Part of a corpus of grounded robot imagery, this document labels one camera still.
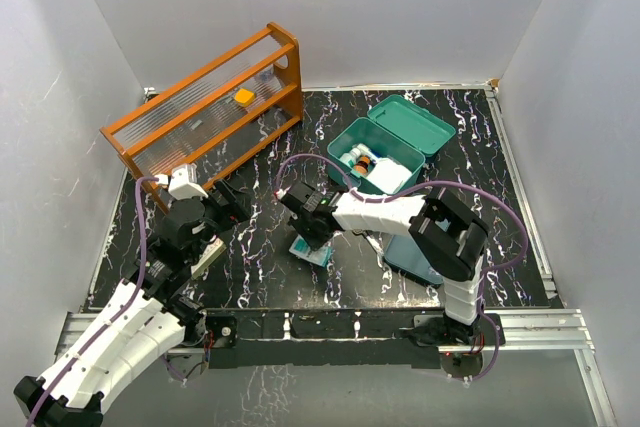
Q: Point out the black handled scissors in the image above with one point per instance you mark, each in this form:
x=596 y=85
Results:
x=370 y=239

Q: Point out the orange wooden shelf rack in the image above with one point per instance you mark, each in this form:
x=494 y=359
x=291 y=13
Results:
x=197 y=120

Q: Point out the brown medicine bottle orange cap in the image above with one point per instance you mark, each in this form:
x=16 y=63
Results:
x=363 y=166

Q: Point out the white gauze packet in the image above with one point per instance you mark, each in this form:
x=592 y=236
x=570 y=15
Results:
x=388 y=176

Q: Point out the teal white sachet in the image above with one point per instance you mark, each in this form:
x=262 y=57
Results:
x=302 y=250

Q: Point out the cream medicine carton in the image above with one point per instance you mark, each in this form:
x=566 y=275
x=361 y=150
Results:
x=211 y=253

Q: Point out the yellow-orange small block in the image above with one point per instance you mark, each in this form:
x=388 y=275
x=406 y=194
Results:
x=244 y=97

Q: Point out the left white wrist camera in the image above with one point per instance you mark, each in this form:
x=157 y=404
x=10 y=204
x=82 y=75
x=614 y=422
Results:
x=182 y=182

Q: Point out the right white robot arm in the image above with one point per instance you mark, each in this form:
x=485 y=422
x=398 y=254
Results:
x=447 y=233

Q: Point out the blue-grey divider tray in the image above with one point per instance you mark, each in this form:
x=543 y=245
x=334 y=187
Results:
x=403 y=255

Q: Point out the teal medicine box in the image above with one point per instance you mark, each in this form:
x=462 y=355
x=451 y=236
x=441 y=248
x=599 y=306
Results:
x=395 y=128

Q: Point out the white teal bottle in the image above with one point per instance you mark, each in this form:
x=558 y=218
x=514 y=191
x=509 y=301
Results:
x=352 y=156

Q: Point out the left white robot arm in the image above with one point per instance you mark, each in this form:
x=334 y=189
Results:
x=147 y=315

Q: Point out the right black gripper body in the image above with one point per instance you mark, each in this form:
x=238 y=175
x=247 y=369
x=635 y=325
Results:
x=314 y=237

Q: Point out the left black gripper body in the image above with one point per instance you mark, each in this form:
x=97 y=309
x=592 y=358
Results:
x=222 y=217

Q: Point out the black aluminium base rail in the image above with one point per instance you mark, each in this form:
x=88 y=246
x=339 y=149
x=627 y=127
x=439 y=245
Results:
x=387 y=336

